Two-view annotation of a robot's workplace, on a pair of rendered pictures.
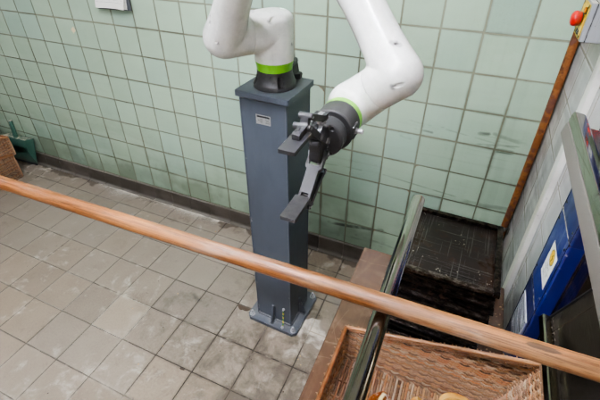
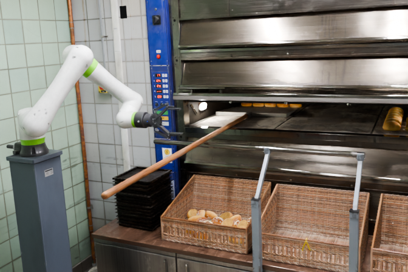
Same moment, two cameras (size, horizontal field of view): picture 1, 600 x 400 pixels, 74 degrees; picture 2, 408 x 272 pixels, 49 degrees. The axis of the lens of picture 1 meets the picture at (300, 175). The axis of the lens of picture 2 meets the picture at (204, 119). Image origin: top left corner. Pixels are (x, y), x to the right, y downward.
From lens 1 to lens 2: 244 cm
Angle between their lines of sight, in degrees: 83
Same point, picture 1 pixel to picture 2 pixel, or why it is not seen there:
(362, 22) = (121, 87)
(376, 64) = (134, 98)
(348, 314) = (138, 238)
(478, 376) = (187, 197)
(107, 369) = not seen: outside the picture
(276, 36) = not seen: hidden behind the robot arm
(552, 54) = (73, 110)
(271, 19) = not seen: hidden behind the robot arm
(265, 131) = (50, 180)
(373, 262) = (104, 231)
